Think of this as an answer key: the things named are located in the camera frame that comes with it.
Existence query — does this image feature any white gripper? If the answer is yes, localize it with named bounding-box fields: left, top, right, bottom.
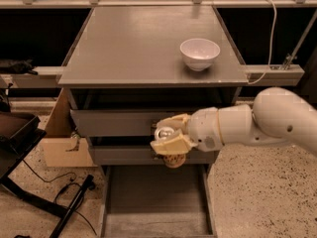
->
left=151, top=107, right=223, bottom=156

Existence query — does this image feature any orange soda can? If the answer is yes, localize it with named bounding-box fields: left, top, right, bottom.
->
left=155, top=127, right=186, bottom=169

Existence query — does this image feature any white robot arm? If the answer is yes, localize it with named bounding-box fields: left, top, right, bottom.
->
left=151, top=87, right=317, bottom=156

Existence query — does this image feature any grey drawer cabinet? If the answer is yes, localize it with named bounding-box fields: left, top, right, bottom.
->
left=57, top=5, right=250, bottom=167

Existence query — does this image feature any bottom grey open drawer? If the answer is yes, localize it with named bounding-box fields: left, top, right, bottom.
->
left=98, top=165, right=218, bottom=238

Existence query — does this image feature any middle grey drawer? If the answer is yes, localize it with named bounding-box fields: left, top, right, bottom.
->
left=88, top=146, right=219, bottom=166

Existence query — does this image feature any top grey drawer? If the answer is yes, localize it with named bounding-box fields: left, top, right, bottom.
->
left=70, top=110, right=177, bottom=137

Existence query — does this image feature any white bowl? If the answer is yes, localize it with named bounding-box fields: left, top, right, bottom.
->
left=179, top=38, right=220, bottom=71

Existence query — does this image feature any cardboard box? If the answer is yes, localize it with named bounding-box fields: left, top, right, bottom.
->
left=41, top=89, right=95, bottom=168

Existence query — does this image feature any black stand base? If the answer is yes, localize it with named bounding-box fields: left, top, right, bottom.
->
left=0, top=129, right=97, bottom=238

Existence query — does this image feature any metal rail beam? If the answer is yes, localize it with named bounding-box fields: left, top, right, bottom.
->
left=0, top=64, right=304, bottom=88

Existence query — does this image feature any black floor cable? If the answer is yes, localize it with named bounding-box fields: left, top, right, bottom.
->
left=21, top=159, right=98, bottom=236

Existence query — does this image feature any white hanging cable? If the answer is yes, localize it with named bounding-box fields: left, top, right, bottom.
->
left=248, top=0, right=278, bottom=85

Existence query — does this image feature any black bag on rail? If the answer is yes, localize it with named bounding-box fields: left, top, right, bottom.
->
left=0, top=59, right=38, bottom=75

